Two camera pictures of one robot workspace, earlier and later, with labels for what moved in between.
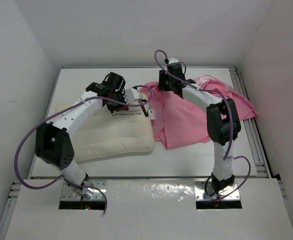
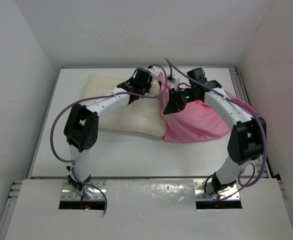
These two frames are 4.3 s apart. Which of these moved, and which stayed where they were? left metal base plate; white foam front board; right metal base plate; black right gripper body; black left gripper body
Moved: black left gripper body; black right gripper body
Stayed: right metal base plate; left metal base plate; white foam front board
